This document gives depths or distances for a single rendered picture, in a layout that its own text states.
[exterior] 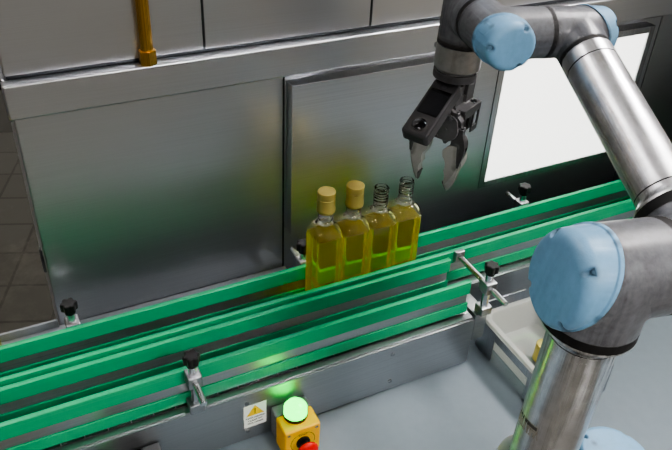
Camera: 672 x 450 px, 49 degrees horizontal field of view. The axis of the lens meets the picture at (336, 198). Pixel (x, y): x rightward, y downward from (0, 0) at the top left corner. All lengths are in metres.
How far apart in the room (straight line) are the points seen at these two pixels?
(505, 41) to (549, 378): 0.45
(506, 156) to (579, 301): 0.95
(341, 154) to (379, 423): 0.53
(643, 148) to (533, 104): 0.74
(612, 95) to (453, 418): 0.75
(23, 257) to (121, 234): 1.80
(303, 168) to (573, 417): 0.72
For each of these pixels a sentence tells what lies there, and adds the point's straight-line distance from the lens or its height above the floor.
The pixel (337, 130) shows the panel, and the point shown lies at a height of 1.21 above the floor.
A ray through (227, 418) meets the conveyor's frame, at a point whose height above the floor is 0.83.
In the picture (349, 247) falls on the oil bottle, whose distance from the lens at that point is 1.41.
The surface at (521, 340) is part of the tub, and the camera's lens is 1.68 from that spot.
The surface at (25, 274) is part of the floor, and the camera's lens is 3.13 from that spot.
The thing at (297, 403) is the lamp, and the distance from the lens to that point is 1.38.
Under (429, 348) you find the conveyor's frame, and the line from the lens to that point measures 1.52.
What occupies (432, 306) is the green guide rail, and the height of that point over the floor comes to 0.93.
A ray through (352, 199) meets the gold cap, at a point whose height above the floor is 1.14.
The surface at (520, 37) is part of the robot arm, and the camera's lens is 1.06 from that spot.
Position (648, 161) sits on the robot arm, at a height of 1.45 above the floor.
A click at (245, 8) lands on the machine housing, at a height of 1.46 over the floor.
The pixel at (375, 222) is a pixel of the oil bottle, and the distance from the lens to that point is 1.41.
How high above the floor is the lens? 1.90
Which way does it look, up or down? 34 degrees down
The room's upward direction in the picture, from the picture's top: 3 degrees clockwise
